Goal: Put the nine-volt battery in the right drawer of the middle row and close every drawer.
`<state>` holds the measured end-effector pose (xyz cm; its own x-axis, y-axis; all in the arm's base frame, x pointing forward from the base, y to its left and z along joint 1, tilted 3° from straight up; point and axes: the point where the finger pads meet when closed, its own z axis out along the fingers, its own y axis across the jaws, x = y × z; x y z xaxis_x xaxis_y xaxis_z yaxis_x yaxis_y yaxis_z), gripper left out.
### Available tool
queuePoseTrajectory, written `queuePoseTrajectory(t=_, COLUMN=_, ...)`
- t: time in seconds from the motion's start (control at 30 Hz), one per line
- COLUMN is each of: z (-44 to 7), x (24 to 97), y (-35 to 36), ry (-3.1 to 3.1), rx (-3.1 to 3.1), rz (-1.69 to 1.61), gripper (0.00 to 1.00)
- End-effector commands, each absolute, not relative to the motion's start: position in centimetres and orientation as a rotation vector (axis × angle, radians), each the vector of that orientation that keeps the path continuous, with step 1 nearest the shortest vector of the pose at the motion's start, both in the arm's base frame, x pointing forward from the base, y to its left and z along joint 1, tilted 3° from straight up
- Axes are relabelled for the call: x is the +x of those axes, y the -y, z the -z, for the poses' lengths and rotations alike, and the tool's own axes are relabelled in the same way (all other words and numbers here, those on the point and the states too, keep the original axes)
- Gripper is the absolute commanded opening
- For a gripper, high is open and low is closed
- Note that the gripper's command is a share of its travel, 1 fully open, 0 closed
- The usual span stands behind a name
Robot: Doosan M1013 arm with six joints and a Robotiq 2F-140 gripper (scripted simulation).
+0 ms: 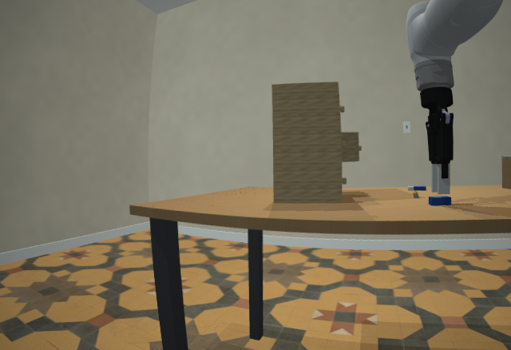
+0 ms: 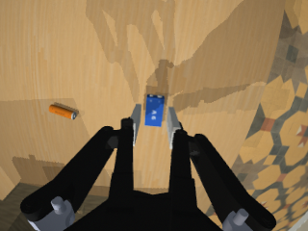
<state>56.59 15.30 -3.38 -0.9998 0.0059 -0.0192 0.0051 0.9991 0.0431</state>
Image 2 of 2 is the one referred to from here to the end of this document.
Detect orange aa battery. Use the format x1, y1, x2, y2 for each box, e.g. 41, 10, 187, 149
49, 104, 77, 119

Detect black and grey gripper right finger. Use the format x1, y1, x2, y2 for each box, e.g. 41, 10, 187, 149
167, 107, 276, 231

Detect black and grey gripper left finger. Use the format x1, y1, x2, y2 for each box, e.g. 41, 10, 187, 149
20, 104, 141, 231

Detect blue nine-volt battery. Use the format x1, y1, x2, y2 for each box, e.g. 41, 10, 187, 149
144, 94, 165, 127

